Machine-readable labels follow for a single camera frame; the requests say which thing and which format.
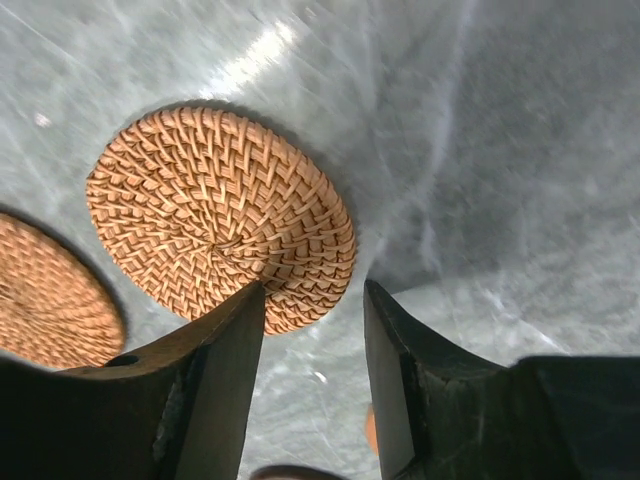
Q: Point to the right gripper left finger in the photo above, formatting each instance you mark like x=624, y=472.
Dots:
x=176, y=408

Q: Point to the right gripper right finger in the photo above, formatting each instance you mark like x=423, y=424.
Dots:
x=442, y=412

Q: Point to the light wood coaster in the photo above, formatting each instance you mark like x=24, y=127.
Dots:
x=370, y=430

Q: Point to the woven rattan coaster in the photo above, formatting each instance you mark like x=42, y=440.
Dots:
x=193, y=204
x=54, y=311

